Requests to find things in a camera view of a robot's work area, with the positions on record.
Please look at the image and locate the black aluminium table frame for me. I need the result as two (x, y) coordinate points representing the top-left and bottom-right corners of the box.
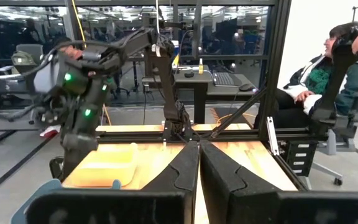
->
(48, 0), (331, 224)

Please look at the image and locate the yellow plastic bin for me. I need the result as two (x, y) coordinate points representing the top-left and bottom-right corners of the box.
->
(72, 142), (140, 188)

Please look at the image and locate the grey office chair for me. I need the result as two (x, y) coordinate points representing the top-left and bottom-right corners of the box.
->
(309, 106), (358, 187)
(0, 43), (45, 103)

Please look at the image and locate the black keyboard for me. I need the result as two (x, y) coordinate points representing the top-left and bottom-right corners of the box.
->
(212, 72), (237, 88)

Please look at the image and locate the silver metal bracket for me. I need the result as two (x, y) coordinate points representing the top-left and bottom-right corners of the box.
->
(265, 116), (280, 157)

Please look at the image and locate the yellow cable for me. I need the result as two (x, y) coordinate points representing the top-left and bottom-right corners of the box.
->
(71, 0), (113, 127)

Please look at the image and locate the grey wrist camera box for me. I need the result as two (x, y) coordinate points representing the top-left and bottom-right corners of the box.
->
(32, 60), (62, 95)

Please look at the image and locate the green backpack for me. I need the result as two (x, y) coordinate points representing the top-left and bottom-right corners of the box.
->
(11, 50), (37, 74)

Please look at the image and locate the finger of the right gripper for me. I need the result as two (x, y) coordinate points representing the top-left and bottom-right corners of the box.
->
(61, 148), (88, 182)

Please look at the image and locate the black computer mouse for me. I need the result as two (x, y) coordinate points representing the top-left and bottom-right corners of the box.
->
(238, 83), (255, 93)

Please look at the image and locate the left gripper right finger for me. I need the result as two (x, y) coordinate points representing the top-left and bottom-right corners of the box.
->
(200, 139), (358, 224)

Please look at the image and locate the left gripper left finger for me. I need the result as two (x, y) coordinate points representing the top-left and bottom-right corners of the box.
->
(26, 141), (200, 224)

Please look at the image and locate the black labelled drawer unit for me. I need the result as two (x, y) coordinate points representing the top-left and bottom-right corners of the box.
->
(285, 139), (318, 177)

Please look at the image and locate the teal plastic bin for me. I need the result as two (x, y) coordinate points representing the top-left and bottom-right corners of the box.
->
(10, 178), (122, 224)

